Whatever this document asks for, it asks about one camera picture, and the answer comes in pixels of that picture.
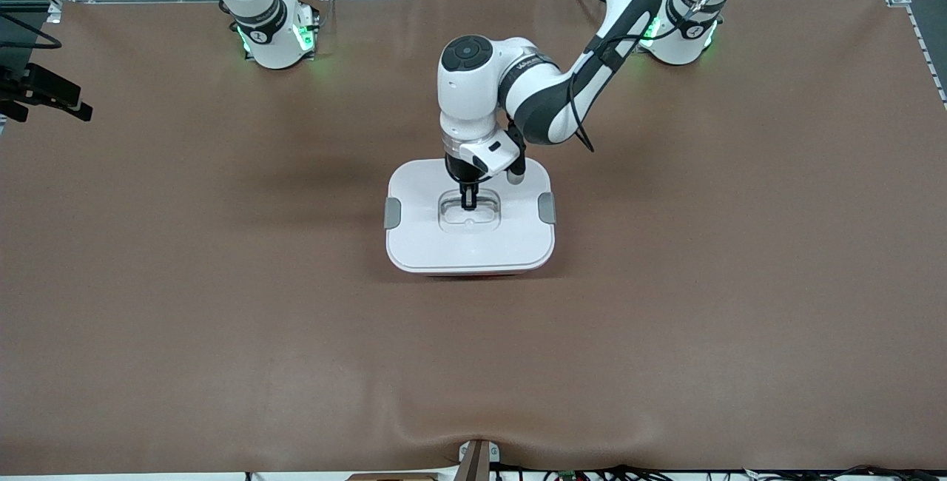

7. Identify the white box lid with handle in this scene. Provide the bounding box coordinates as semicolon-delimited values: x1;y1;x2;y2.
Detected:
383;159;557;276

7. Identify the pink translucent storage box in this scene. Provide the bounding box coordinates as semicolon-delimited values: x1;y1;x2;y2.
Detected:
425;269;530;279

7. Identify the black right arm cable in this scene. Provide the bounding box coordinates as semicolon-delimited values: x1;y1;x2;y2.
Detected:
0;11;65;50

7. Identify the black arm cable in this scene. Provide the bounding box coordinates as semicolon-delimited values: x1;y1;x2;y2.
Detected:
0;11;65;50
566;0;741;152

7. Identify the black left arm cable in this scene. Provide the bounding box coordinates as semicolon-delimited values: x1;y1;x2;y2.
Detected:
566;0;741;152

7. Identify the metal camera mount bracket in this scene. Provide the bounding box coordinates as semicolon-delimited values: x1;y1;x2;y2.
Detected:
457;439;500;481

